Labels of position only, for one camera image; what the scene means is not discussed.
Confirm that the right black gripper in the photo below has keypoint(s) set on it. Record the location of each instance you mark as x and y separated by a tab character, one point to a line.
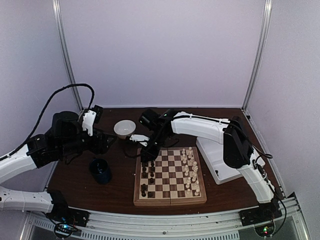
151	155

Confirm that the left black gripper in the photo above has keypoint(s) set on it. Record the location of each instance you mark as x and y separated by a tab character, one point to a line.
102	148

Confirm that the wooden chess board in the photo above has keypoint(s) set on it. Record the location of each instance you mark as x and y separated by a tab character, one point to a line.
168	181

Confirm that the white plastic compartment tray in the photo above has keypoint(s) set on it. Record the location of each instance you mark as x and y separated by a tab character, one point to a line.
212	153

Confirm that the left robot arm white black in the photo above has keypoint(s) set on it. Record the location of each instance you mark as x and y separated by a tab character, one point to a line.
69	136

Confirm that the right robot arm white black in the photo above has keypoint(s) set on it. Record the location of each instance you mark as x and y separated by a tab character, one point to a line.
224	145

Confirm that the row of white chess pieces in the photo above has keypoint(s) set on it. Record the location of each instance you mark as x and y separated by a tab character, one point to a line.
191	182

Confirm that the white ceramic bowl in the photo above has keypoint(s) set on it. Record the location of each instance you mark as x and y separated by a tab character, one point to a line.
124	128

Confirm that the dark blue mug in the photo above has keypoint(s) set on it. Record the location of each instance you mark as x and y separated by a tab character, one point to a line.
100	171

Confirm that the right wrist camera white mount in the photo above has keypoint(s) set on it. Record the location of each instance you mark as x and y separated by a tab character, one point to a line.
139	138

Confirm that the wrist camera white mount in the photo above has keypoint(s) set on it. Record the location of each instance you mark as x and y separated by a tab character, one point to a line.
139	138
88	117

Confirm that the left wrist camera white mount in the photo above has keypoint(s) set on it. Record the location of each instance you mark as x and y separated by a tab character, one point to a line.
88	117

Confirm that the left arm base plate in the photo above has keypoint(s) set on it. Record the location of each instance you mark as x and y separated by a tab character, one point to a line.
71	216

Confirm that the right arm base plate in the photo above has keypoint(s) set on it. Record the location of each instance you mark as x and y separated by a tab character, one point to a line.
258	215

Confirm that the left aluminium frame post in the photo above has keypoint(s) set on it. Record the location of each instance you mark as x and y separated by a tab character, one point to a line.
63	43

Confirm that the aluminium frame post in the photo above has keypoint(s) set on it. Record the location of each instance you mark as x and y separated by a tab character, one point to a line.
63	43
264	30

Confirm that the right aluminium frame post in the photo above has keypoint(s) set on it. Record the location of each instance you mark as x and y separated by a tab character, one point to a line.
264	30

